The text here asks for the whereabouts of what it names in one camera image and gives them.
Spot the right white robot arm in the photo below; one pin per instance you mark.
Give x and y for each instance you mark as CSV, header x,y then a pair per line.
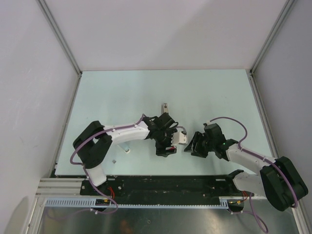
x,y
275,179

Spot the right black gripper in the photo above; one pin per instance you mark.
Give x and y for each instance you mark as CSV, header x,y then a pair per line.
x,y
197,137

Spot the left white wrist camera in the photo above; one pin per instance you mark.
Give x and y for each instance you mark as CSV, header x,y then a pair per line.
x,y
179,138

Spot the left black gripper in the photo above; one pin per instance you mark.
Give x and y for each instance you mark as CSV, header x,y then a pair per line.
x,y
161,149

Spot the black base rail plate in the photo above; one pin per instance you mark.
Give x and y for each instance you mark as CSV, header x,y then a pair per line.
x,y
171,190

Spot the aluminium frame rails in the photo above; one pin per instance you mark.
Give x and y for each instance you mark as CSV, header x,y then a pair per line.
x,y
300,213

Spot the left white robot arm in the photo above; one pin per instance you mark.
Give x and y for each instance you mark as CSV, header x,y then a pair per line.
x,y
93,144

